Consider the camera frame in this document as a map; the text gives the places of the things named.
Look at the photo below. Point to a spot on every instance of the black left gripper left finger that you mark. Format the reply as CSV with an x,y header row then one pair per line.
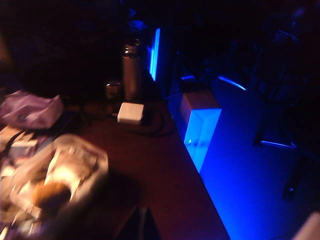
x,y
130,226

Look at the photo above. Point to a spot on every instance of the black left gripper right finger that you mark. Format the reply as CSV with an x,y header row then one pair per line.
x,y
152,230

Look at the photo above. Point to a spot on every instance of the brown kiwi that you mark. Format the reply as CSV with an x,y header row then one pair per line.
x,y
51,193

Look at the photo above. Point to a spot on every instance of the clear plastic bag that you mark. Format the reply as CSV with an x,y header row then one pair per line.
x,y
53,175

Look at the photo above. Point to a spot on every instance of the white power adapter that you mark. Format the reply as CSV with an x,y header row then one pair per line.
x,y
130,112

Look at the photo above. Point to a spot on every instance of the computer tower case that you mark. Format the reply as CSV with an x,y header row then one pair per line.
x,y
200,125

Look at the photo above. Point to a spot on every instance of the small metal cup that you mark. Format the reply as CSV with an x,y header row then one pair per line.
x,y
113,88

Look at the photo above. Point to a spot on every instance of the purple tissue pack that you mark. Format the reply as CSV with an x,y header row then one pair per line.
x,y
32,110

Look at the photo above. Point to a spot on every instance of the steel thermos bottle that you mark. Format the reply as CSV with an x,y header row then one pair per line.
x,y
131,72

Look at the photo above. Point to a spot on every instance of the glowing monitor edge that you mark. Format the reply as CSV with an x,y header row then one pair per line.
x,y
154,55

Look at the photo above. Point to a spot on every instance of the black office chair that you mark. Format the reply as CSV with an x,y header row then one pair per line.
x,y
282,82

